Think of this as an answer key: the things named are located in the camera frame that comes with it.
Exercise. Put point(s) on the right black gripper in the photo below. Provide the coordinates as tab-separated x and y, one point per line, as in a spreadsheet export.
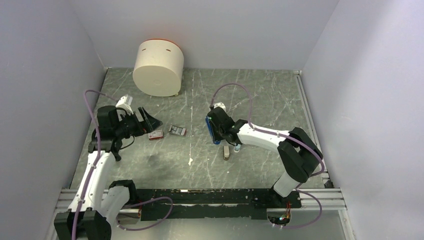
218	136

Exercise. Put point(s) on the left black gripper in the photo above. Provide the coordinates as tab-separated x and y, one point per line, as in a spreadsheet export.
154	123

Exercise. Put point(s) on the red white staple box sleeve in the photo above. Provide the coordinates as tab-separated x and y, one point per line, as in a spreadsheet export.
156	135

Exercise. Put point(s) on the staple box tray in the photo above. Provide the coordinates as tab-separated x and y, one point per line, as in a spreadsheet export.
177	130

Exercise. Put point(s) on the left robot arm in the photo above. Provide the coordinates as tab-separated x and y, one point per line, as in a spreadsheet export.
91	214

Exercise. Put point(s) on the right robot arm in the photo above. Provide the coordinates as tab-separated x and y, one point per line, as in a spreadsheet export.
298	153

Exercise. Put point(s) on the beige small stapler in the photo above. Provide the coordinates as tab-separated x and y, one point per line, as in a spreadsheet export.
226	152

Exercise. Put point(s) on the white cylindrical container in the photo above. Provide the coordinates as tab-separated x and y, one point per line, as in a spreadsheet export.
158	68

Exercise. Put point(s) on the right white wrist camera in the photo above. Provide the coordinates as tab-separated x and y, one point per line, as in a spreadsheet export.
220	105

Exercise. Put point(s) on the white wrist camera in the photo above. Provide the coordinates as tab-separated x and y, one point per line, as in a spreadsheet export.
220	105
125	103

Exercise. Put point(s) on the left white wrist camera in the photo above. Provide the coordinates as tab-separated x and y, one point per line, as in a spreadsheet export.
125	103

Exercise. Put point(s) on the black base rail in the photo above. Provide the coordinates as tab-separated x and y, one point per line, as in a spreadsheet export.
250	203

